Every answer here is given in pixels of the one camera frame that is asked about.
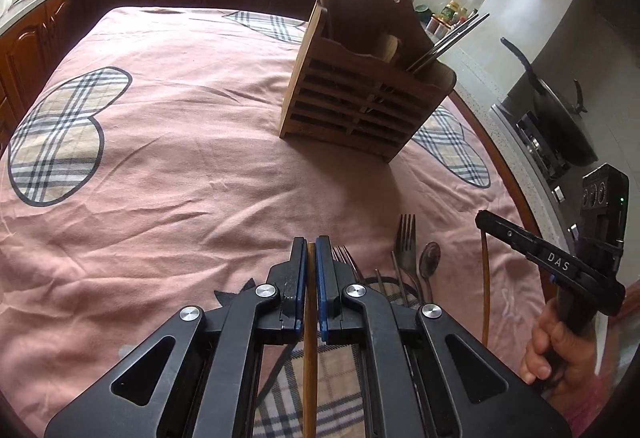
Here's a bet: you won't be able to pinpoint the person's right hand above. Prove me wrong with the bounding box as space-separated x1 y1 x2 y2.
519 282 640 399

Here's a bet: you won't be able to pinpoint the wooden slatted utensil holder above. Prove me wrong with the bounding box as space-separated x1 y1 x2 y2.
278 0 457 163

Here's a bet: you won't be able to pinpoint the wooden base cabinets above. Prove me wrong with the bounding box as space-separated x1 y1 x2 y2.
0 0 351 159

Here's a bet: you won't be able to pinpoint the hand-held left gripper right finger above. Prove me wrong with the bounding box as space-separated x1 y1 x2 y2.
315 236 572 438

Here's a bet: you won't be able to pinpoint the dark metal fork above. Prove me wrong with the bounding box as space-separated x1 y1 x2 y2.
331 245 364 280

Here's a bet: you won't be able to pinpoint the pink plaid-heart tablecloth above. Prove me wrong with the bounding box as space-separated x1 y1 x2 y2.
0 6 566 438

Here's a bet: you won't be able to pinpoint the group of spice bottles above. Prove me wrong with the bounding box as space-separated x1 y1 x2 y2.
427 0 477 40

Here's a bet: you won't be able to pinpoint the metal spoon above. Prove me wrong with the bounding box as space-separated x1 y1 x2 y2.
419 241 442 305

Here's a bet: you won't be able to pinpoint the black gas stove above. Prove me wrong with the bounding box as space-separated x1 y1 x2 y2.
492 102 577 205

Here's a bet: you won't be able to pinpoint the silver metal fork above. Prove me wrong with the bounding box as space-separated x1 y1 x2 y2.
392 214 432 307

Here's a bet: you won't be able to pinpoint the black wok with lid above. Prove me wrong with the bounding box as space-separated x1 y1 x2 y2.
501 36 602 167

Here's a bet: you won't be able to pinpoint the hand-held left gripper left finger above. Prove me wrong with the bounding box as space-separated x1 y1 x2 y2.
44 237 308 438

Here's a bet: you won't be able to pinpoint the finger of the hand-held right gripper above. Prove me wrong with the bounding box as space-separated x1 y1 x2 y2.
475 211 626 317

